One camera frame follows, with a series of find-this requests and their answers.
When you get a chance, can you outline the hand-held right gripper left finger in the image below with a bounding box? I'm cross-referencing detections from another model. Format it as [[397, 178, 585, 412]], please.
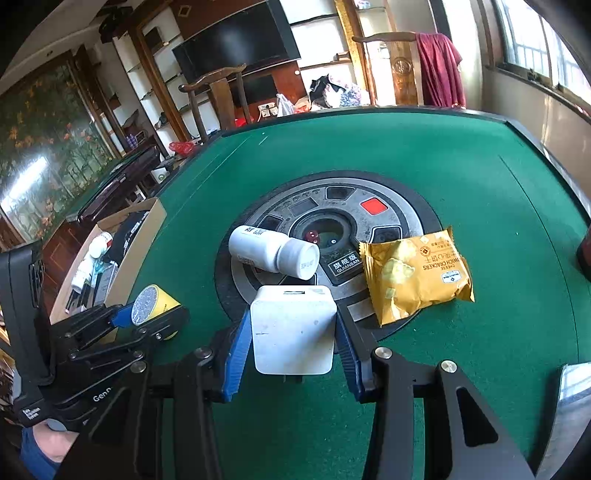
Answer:
[[88, 310, 254, 480]]

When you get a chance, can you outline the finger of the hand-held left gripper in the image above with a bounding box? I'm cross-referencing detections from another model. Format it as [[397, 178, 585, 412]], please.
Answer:
[[69, 307, 191, 370], [51, 302, 137, 344]]

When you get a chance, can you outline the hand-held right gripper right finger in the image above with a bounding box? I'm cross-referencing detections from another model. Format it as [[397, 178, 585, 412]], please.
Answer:
[[335, 311, 536, 480]]

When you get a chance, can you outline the white charger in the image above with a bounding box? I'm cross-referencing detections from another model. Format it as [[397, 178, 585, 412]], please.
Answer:
[[249, 285, 337, 384]]

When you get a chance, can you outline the cardboard box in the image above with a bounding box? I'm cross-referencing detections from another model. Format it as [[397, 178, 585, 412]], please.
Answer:
[[48, 198, 167, 326]]

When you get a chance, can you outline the yellow cracker packet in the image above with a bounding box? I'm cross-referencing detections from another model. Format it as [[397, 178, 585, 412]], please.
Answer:
[[359, 226, 475, 326]]

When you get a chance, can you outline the white pill bottle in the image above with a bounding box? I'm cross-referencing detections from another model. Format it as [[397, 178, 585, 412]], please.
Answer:
[[228, 224, 321, 280]]

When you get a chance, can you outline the person's left forearm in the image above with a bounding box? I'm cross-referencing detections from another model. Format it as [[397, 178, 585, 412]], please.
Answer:
[[18, 418, 77, 480]]

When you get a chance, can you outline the white tube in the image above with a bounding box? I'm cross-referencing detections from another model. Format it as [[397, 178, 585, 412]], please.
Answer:
[[71, 258, 95, 291]]

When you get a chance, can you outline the small white bottle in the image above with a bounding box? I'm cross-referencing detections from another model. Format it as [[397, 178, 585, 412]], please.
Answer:
[[88, 231, 114, 259]]

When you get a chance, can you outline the black snack packet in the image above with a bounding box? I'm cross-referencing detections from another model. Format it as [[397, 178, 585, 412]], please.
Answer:
[[108, 210, 151, 264]]

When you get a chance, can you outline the round table control panel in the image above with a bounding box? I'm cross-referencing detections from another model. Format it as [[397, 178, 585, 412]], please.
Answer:
[[215, 170, 441, 330]]

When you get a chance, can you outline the dark-edged green game table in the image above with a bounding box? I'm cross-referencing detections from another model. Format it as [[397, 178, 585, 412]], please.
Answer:
[[60, 144, 162, 224]]

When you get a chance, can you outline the large flower painting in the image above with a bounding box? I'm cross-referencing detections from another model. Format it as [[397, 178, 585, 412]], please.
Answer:
[[0, 51, 118, 241]]

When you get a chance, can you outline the dark wooden chair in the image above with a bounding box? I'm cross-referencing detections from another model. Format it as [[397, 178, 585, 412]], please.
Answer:
[[178, 64, 254, 144]]

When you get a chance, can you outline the black ink bottle with cork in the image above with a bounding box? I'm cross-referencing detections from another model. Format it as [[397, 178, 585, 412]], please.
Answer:
[[575, 226, 591, 278]]

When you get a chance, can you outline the pile of clothes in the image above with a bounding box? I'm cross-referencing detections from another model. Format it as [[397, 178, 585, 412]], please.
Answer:
[[308, 74, 372, 109]]

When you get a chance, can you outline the wooden television cabinet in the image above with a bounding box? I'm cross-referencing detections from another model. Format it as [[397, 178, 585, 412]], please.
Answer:
[[203, 60, 310, 130]]

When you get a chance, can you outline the black television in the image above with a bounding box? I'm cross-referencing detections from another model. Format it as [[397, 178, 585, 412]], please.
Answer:
[[172, 0, 302, 84]]

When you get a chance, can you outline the light carved wooden chair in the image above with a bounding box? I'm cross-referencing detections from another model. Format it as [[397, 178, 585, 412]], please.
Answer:
[[352, 31, 426, 107]]

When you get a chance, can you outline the red cloth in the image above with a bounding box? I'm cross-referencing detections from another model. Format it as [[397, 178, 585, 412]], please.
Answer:
[[414, 32, 468, 109]]

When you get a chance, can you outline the window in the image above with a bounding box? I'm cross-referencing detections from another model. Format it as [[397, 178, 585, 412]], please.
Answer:
[[480, 0, 591, 116]]

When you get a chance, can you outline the white wall shelf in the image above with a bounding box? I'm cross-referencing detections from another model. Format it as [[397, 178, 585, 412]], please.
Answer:
[[99, 9, 195, 153]]

